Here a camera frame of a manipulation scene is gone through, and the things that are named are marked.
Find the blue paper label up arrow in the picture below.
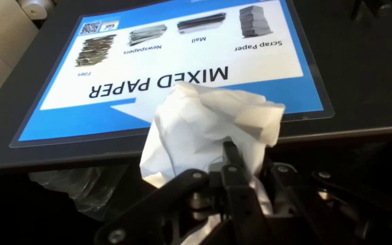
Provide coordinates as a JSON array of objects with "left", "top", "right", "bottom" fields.
[{"left": 9, "top": 0, "right": 336, "bottom": 149}]

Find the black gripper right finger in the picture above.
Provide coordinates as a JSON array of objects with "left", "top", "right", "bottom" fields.
[{"left": 268, "top": 162, "right": 392, "bottom": 245}]

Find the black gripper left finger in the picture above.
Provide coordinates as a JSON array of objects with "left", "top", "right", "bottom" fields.
[{"left": 92, "top": 138, "right": 274, "bottom": 245}]

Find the white tissue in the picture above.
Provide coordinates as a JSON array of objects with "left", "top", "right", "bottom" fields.
[{"left": 138, "top": 80, "right": 287, "bottom": 190}]

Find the black recycling bin lid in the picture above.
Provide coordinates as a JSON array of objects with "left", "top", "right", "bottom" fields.
[{"left": 0, "top": 0, "right": 392, "bottom": 172}]

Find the white printer wheel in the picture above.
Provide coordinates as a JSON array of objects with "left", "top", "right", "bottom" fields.
[{"left": 17, "top": 0, "right": 54, "bottom": 20}]

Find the black bin with liner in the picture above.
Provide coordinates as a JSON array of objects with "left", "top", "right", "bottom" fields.
[{"left": 25, "top": 162, "right": 132, "bottom": 221}]

